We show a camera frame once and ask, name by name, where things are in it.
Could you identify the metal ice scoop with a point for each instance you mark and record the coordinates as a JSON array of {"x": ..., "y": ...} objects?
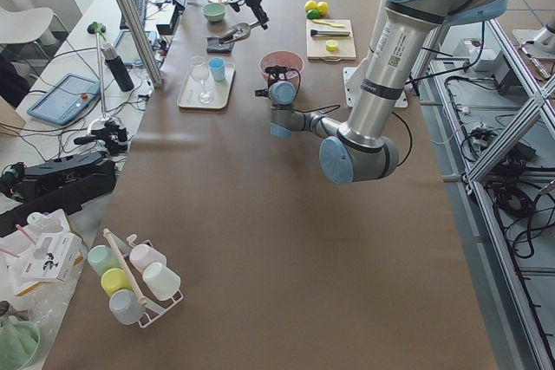
[{"x": 237, "y": 32}]

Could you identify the light blue plastic cup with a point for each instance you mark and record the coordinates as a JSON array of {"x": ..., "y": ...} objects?
[{"x": 216, "y": 66}]

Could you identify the pink plastic cup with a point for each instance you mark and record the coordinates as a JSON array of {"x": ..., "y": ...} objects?
[{"x": 142, "y": 255}]

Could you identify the white plastic cup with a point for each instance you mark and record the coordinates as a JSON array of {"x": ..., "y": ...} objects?
[{"x": 161, "y": 280}]

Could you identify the green plastic cup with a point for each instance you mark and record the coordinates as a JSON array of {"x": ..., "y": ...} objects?
[{"x": 101, "y": 258}]

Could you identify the yellow plastic cup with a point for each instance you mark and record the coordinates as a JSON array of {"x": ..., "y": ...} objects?
[{"x": 113, "y": 280}]

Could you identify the grey plastic cup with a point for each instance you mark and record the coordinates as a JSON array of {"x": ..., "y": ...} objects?
[{"x": 125, "y": 307}]

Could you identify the pink bowl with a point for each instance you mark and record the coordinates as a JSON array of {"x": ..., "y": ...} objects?
[{"x": 283, "y": 59}]

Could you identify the mint green bowl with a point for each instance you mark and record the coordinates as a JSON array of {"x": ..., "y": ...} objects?
[{"x": 214, "y": 12}]

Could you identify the steel muddler black tip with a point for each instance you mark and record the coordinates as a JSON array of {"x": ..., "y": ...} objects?
[{"x": 329, "y": 33}]

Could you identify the grey folded cloth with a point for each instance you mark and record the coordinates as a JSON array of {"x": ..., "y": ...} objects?
[{"x": 215, "y": 46}]

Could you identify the wooden cutting board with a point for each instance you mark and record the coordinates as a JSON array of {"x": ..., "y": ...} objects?
[{"x": 315, "y": 46}]

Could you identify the yellow plastic knife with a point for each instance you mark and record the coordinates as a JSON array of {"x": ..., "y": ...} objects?
[{"x": 328, "y": 23}]

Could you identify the wine glass on tray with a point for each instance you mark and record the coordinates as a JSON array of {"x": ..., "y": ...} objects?
[{"x": 200, "y": 73}]

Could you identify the black keyboard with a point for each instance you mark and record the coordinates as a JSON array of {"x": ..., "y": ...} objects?
[{"x": 141, "y": 10}]

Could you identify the blue teach pendant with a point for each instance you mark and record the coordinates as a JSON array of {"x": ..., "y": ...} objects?
[
  {"x": 125, "y": 47},
  {"x": 66, "y": 100}
]

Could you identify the black water bottle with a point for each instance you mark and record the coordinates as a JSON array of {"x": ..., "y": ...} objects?
[{"x": 117, "y": 67}]

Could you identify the white chair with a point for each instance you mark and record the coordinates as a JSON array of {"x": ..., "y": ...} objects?
[{"x": 27, "y": 26}]

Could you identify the black bag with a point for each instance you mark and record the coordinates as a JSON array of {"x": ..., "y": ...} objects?
[{"x": 64, "y": 183}]

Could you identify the aluminium frame post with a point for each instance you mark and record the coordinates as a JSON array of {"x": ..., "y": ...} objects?
[{"x": 140, "y": 40}]

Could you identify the white wire cup rack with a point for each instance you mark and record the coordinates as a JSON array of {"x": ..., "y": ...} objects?
[{"x": 155, "y": 309}]

